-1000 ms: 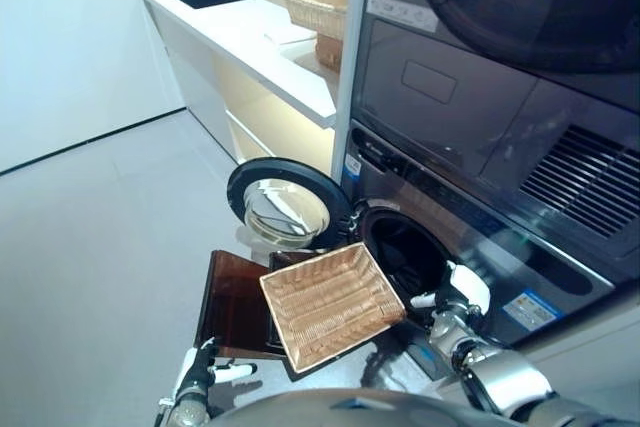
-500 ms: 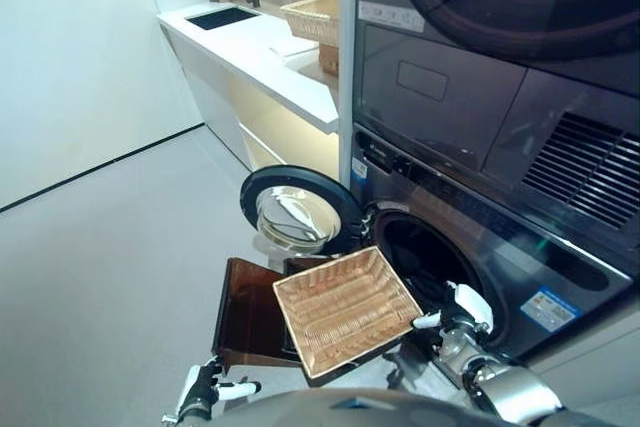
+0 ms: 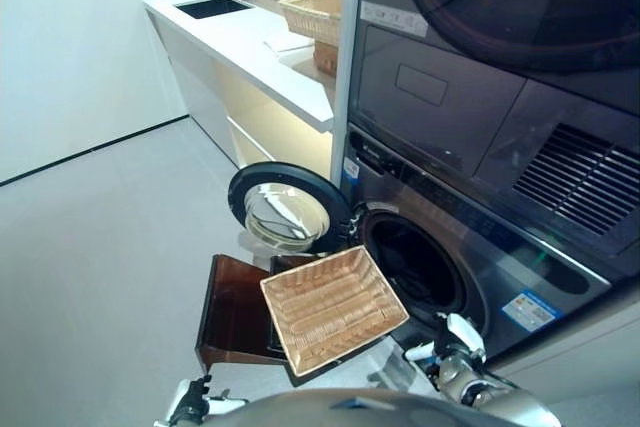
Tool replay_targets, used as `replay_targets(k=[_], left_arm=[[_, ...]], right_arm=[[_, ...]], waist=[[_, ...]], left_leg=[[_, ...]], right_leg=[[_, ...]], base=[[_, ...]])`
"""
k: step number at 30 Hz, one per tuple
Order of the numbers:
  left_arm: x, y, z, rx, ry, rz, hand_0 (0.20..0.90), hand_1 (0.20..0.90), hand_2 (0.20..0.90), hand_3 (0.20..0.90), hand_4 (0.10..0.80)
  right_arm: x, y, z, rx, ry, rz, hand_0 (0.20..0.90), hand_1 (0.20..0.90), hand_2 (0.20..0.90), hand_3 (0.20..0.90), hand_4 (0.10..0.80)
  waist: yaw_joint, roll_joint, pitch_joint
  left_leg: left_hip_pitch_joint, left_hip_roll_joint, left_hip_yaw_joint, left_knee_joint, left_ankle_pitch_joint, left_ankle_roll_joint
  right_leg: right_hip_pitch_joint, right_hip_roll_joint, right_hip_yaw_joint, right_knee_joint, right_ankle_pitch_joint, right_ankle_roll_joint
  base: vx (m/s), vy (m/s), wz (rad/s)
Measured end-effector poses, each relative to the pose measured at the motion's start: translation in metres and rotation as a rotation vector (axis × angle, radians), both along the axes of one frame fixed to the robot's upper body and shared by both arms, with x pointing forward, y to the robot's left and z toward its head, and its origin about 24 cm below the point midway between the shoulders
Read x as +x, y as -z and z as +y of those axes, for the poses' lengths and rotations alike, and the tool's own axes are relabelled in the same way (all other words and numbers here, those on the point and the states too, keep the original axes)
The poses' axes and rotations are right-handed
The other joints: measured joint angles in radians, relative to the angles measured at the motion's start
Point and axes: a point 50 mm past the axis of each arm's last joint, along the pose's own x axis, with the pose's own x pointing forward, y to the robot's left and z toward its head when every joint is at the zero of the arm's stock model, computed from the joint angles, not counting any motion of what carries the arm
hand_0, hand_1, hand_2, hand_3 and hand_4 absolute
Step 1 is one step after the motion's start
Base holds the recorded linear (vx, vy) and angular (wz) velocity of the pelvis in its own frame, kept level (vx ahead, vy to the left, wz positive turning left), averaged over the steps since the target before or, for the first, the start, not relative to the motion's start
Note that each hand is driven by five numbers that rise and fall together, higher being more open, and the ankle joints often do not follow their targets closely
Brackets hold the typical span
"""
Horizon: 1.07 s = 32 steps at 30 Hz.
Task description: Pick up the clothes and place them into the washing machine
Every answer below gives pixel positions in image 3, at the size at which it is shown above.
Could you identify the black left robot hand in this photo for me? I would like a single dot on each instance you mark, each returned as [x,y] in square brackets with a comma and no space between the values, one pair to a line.
[192,394]

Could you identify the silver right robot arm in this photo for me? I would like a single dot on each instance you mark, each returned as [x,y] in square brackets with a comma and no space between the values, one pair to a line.
[490,387]

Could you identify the grey front-load washing machine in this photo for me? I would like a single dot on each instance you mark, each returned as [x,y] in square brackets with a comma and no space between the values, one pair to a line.
[500,267]

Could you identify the brown transparent acrylic stool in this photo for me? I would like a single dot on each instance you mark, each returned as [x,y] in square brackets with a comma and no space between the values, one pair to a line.
[235,317]

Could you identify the shallow wicker laundry basket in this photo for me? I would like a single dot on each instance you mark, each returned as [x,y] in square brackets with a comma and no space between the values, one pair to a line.
[335,317]

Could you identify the grey robot torso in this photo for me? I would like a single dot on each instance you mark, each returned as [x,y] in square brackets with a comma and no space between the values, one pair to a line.
[360,407]

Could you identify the round glass washer door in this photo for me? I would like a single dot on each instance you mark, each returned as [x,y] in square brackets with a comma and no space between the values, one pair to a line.
[285,212]

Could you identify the small blue washer sticker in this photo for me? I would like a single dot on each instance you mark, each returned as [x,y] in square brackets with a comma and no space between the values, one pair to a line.
[350,172]

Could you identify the white counter cabinet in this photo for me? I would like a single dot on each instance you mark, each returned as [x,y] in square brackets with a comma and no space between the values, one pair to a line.
[240,77]

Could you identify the blue energy label sticker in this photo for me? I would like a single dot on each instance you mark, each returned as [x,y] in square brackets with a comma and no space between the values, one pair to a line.
[532,310]

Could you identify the brown woven box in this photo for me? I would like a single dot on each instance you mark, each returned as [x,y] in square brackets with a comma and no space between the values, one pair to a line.
[325,57]

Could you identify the white vertical cabinet panel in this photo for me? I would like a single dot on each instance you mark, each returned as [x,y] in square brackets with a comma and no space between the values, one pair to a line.
[345,62]

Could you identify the dark rectangular sink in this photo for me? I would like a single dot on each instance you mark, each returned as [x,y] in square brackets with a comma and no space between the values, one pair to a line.
[212,8]

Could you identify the deep wicker basket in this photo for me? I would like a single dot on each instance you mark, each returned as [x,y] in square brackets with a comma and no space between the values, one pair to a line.
[312,14]

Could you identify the white dryer label strip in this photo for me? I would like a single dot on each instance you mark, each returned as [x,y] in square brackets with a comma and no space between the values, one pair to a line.
[392,17]

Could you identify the grey stacked dryer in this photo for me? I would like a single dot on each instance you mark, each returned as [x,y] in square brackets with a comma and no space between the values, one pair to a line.
[475,72]

